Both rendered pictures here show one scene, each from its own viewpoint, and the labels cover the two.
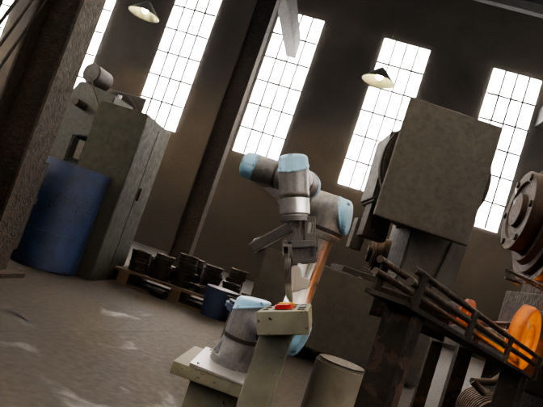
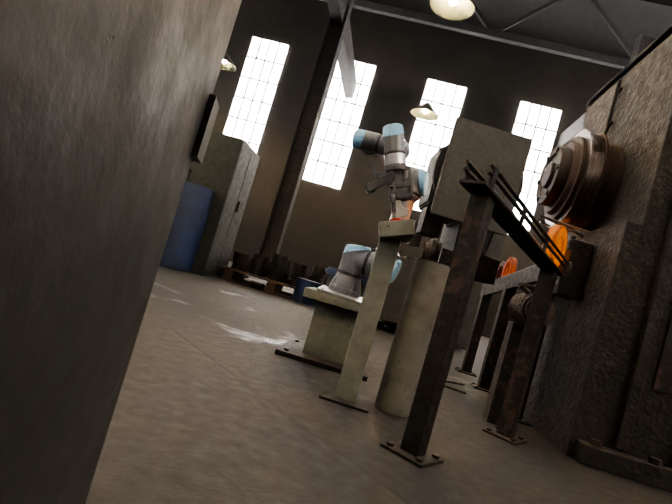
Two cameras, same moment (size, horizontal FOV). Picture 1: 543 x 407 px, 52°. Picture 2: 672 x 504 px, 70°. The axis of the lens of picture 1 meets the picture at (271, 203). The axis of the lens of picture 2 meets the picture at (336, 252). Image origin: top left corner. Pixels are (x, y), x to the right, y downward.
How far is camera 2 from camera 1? 0.47 m
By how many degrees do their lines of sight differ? 2
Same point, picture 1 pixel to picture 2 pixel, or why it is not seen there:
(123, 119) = (223, 144)
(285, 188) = (389, 147)
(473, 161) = (509, 166)
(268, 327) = (387, 231)
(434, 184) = not seen: hidden behind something
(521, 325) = (554, 235)
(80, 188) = (192, 200)
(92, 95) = not seen: hidden behind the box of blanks
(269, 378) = (387, 269)
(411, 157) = (459, 166)
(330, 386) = (427, 274)
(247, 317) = (355, 257)
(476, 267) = not seen: hidden behind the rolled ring
